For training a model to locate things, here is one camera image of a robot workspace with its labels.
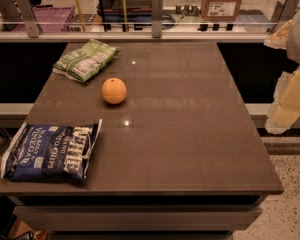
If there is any purple plastic crate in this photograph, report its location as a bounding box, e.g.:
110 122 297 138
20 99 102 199
13 5 76 33

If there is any brown table drawer unit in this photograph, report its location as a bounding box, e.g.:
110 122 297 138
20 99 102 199
14 205 262 234

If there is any yellow broom handle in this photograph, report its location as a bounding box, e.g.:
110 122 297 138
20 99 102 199
75 0 86 32

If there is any middle metal railing post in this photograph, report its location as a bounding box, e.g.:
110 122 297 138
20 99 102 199
151 0 163 38

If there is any blue chip bag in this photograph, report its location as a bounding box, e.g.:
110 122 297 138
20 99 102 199
1 120 102 182

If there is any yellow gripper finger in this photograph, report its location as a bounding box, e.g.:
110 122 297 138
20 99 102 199
265 66 300 134
264 20 292 50

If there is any left metal railing post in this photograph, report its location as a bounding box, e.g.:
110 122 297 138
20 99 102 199
15 0 41 38

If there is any glass barrier railing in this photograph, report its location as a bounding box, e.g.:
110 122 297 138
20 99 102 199
0 0 300 43

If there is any green chip bag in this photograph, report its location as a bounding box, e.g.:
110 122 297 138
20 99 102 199
53 40 120 84

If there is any cardboard box with label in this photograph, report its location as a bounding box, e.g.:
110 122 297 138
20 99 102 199
201 0 242 21

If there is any black cart frame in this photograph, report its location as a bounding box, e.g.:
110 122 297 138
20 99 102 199
96 0 152 32

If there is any right metal railing post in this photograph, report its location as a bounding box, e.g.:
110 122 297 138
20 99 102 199
268 0 300 33

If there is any orange fruit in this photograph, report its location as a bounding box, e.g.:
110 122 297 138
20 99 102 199
102 78 127 104

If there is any metal railing post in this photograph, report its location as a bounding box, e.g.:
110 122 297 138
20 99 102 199
15 0 41 38
268 0 300 33
151 0 163 38

